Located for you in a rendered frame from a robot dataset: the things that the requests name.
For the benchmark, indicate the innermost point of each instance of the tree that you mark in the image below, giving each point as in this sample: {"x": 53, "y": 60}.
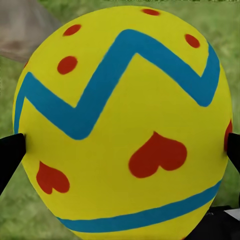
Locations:
{"x": 24, "y": 25}

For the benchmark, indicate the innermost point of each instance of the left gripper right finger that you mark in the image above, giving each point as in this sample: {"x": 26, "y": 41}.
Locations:
{"x": 233, "y": 149}

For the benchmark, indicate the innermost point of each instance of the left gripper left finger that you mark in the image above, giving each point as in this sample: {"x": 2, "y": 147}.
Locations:
{"x": 12, "y": 150}

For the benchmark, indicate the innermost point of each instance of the easter egg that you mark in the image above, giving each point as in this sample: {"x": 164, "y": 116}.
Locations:
{"x": 126, "y": 113}

